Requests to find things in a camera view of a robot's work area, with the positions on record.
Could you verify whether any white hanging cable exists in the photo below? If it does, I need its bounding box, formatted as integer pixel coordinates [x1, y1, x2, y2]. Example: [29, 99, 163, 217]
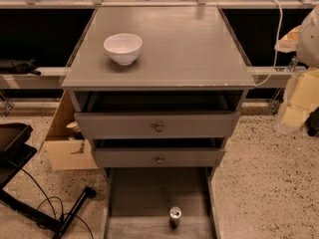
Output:
[254, 0, 284, 88]

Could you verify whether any white ceramic bowl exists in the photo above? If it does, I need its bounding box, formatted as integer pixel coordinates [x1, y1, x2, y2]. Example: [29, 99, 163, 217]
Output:
[104, 33, 143, 66]

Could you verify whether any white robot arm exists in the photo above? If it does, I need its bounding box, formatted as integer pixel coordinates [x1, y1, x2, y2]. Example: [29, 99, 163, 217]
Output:
[275, 6, 319, 133]

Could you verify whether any black object on rail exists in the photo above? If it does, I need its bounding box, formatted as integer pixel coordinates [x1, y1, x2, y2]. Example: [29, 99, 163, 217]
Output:
[0, 59, 41, 76]

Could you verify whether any grey drawer cabinet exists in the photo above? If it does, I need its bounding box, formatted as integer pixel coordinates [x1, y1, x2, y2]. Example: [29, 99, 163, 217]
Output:
[63, 7, 254, 239]

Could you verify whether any grey metal rail frame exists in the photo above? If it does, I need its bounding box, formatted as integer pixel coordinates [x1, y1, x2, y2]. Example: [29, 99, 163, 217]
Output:
[1, 0, 311, 112]

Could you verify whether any redbull can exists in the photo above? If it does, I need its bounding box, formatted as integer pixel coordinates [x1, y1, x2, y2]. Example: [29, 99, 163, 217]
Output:
[169, 206, 182, 229]

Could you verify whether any black cable on floor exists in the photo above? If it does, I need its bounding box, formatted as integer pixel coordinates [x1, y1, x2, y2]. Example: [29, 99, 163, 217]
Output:
[19, 167, 96, 239]

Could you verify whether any cardboard box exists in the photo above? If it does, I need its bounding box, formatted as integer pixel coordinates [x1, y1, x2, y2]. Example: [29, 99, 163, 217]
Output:
[44, 92, 98, 170]

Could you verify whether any black stand with tray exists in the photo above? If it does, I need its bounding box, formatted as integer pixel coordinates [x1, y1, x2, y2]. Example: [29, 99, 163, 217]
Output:
[0, 122, 96, 239]

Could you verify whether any grey top drawer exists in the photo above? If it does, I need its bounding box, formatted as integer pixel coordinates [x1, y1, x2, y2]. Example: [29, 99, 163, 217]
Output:
[75, 92, 240, 139]

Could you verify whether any grey bottom drawer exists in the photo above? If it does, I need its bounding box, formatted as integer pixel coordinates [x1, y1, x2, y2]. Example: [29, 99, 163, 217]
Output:
[102, 167, 221, 239]

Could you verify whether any grey middle drawer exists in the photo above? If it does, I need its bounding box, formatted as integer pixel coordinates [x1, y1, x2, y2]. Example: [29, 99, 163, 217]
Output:
[94, 138, 225, 167]

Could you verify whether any grey drawer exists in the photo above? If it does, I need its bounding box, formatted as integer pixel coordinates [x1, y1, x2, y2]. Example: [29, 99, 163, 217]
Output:
[94, 138, 225, 167]
[102, 167, 221, 239]
[75, 92, 240, 139]

